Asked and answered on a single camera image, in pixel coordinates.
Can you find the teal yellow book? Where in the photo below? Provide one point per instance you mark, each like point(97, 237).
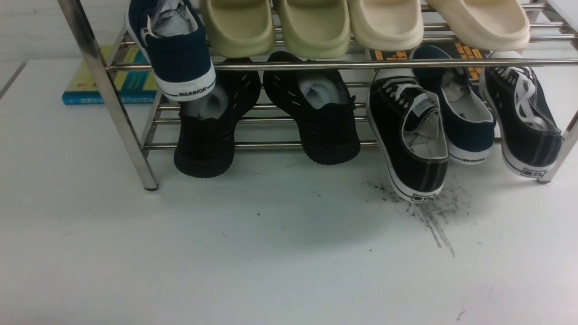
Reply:
point(134, 87)

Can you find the black knit sneaker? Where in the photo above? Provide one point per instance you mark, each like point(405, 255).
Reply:
point(206, 144)
point(322, 107)

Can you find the cream slipper left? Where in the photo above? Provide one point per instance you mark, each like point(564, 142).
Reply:
point(387, 25)

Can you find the stainless steel shoe rack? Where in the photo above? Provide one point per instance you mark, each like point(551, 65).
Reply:
point(139, 148)

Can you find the black canvas sneaker white laces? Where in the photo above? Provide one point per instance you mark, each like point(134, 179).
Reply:
point(531, 140)

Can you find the cream slipper right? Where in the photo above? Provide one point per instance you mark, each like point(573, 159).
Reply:
point(498, 25)

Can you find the olive green slipper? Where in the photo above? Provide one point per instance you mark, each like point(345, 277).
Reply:
point(318, 29)
point(238, 28)

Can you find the olive green slipper right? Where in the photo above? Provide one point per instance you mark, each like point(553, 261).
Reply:
point(318, 29)

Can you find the cream slipper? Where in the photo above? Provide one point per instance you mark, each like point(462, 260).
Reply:
point(498, 25)
point(387, 25)

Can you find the navy Warrior sneaker lower shelf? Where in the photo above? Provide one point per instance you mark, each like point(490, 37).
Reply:
point(468, 123)

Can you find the black canvas sneaker white sole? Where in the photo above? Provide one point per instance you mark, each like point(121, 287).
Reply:
point(407, 122)

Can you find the black knit sneaker right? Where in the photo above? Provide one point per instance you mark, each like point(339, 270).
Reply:
point(322, 107)

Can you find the black orange book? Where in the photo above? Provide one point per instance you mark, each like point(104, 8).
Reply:
point(450, 50)

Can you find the black knit sneaker left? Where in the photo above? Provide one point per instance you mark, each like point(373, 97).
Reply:
point(206, 144)

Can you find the navy Warrior sneaker upper shelf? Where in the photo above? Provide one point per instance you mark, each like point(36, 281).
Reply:
point(172, 38)

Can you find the navy warrior sneaker shelf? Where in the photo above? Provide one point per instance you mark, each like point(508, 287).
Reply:
point(468, 123)
point(172, 38)

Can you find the olive green slipper left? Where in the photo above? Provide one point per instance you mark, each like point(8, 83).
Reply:
point(238, 28)

